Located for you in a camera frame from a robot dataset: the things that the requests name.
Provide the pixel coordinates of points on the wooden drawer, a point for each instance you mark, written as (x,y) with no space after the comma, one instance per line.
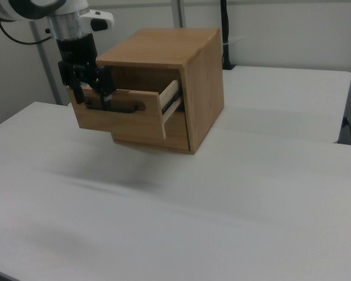
(120,123)

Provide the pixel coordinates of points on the grey metal frame post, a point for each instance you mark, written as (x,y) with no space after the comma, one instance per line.
(177,13)
(45,64)

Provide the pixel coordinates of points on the wooden cabinet box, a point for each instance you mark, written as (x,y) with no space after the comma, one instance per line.
(203,96)

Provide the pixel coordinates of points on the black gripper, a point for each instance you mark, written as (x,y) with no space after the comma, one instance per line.
(76,49)

